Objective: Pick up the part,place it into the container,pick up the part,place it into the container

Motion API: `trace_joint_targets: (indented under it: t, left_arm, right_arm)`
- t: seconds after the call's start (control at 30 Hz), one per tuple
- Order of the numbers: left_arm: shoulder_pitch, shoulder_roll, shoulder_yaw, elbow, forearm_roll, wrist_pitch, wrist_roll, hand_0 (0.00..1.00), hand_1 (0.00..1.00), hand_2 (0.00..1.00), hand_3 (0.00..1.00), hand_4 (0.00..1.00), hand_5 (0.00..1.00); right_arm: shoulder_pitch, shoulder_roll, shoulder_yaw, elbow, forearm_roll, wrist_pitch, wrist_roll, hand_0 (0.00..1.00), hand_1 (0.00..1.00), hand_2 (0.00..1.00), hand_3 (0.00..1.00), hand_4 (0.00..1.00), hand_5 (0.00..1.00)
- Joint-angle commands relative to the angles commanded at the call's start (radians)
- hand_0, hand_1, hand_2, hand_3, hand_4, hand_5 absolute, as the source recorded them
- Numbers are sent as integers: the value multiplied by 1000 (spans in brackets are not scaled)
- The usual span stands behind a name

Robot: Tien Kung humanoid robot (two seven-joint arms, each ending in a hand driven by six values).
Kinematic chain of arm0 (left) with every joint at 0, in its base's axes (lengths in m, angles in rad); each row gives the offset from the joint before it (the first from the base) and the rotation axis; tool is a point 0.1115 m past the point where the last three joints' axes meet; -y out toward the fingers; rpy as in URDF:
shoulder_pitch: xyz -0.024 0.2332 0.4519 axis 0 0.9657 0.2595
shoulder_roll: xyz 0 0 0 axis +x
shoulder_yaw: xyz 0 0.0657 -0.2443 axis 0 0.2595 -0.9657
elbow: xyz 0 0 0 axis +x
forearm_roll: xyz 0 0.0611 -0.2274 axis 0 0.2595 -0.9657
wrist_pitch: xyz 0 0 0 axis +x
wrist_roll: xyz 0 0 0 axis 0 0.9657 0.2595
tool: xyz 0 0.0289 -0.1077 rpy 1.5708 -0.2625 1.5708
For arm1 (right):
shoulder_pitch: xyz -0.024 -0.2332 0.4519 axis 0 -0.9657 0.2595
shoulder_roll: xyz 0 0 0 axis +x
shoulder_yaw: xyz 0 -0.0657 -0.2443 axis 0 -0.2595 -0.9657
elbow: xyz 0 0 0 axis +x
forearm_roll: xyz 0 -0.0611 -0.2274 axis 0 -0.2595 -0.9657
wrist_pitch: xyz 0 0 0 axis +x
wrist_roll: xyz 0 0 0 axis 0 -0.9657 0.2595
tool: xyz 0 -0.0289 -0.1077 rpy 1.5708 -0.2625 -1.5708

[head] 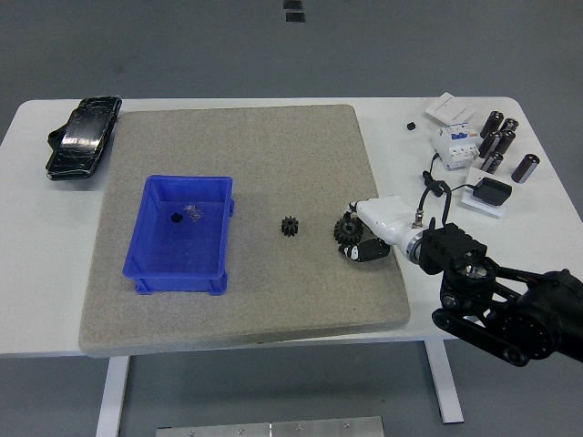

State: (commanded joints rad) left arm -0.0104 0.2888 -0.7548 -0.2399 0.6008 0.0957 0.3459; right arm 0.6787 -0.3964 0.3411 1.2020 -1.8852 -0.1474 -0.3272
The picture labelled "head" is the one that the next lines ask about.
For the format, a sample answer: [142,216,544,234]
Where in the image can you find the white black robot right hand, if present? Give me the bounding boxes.
[337,195,423,264]

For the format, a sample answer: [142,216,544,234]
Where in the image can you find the large black gear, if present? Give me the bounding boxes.
[333,216,364,249]

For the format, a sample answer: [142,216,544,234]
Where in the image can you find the blue plastic box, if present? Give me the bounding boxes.
[121,175,236,296]

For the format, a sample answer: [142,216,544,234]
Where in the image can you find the white square plate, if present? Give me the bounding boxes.
[459,167,507,219]

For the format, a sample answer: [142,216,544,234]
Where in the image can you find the white circuit breaker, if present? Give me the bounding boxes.
[431,123,482,172]

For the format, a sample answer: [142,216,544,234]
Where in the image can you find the black power adapter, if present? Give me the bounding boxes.
[473,178,513,208]

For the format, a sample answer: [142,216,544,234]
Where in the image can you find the grey-brown mat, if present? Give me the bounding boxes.
[77,104,411,361]

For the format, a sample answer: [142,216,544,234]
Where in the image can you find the white table leg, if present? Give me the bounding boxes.
[95,355,131,437]
[423,340,465,425]

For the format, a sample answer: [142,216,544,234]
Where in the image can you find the grey metal plate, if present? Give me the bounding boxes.
[156,416,384,437]

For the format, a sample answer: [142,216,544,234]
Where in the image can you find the black wrapped device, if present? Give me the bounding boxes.
[44,95,123,182]

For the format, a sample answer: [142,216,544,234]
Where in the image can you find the white switch plate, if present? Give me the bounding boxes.
[425,92,476,125]

